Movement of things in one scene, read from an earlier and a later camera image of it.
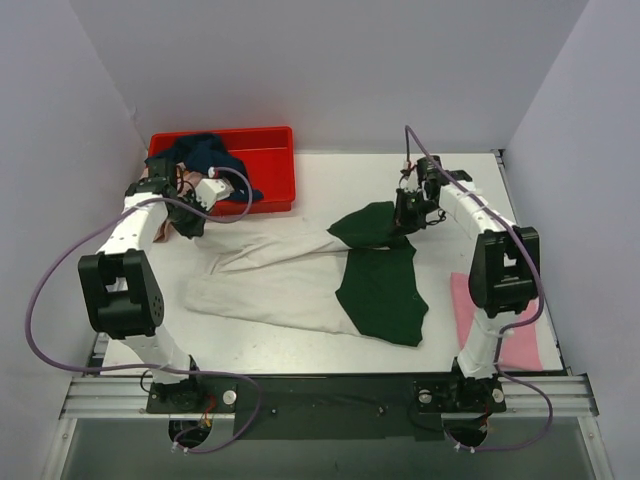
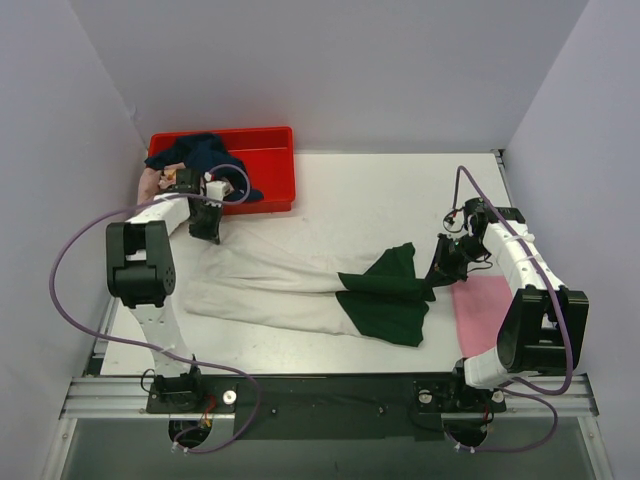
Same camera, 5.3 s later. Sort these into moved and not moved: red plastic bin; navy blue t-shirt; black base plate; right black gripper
Moved: right black gripper
Not moved: navy blue t-shirt; red plastic bin; black base plate
